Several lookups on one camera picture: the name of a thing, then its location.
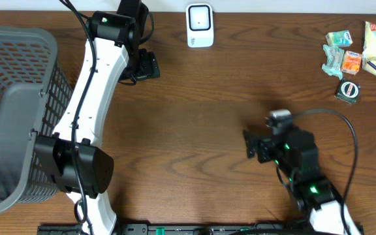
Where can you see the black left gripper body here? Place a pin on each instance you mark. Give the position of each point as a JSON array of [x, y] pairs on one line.
[[145, 67]]

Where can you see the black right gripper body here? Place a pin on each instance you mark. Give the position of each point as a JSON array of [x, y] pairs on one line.
[[273, 151]]

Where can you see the dark green round-label box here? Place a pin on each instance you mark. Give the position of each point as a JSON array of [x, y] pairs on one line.
[[348, 91]]

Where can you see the teal wrapper packet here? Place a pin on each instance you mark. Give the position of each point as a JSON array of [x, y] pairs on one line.
[[334, 60]]

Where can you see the orange snack packet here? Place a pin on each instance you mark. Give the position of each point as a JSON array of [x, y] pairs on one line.
[[351, 62]]

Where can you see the green tissue pack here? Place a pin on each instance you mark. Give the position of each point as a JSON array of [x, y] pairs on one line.
[[339, 38]]

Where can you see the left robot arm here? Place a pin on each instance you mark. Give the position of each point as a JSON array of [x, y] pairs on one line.
[[71, 156]]

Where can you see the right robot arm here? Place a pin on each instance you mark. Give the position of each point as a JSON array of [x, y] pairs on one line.
[[296, 154]]

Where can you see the white barcode scanner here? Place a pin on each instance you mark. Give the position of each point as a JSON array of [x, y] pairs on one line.
[[200, 28]]

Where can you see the grey plastic shopping basket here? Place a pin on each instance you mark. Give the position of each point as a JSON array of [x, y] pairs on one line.
[[34, 94]]

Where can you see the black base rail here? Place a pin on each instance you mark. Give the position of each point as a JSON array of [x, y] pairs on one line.
[[144, 229]]

